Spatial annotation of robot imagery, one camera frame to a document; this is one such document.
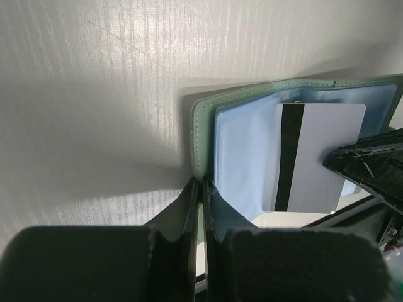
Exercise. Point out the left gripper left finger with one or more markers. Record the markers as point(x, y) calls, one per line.
point(152, 262)

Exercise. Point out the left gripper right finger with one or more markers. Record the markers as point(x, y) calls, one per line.
point(299, 267)

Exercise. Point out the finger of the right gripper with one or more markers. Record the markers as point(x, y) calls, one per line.
point(374, 164)

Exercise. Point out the white card with black stripe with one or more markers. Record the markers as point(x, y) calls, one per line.
point(309, 132)

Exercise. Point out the green leather card holder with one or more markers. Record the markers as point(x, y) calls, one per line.
point(235, 136)

